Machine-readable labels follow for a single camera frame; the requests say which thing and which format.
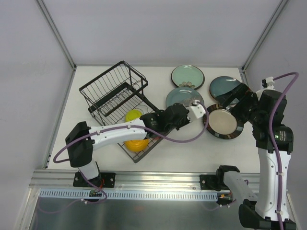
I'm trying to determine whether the dark blue speckled plate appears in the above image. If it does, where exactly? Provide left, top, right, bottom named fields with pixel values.
left=209, top=76, right=241, bottom=103

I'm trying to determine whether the black wire dish rack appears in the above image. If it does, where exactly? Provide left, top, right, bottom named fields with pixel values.
left=79, top=60, right=175, bottom=164

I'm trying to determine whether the white slotted cable duct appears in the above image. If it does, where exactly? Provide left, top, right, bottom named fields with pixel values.
left=39, top=189, right=218, bottom=202

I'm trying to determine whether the mint green flower plate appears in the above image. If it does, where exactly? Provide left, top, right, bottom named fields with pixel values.
left=171, top=65, right=205, bottom=90

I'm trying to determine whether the aluminium mounting rail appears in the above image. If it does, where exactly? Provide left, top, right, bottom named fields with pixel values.
left=28, top=167, right=287, bottom=194

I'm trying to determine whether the green bowl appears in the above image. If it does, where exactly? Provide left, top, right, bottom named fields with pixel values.
left=125, top=109, right=143, bottom=122

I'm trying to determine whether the yellow ribbed bowl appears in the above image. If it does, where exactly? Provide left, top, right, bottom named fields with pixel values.
left=124, top=139, right=149, bottom=152

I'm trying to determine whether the left aluminium frame post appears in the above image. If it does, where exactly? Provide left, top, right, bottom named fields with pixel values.
left=35, top=0, right=76, bottom=70

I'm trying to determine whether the black striped cream plate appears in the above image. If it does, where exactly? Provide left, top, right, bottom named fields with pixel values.
left=206, top=103, right=244, bottom=140

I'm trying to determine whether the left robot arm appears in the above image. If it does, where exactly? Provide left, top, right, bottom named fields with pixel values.
left=65, top=103, right=190, bottom=187

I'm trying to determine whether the right aluminium frame post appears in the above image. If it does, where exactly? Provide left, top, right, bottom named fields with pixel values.
left=241, top=0, right=290, bottom=73

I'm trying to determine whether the aluminium frame post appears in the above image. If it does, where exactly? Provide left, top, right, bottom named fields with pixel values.
left=35, top=0, right=76, bottom=70
left=241, top=0, right=290, bottom=73

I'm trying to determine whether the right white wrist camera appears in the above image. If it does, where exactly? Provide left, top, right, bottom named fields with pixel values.
left=261, top=77, right=275, bottom=90

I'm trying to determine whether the grey blue plate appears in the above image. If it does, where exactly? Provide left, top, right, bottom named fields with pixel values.
left=165, top=87, right=204, bottom=111

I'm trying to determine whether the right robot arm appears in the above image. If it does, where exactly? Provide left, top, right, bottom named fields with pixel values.
left=215, top=83, right=296, bottom=230

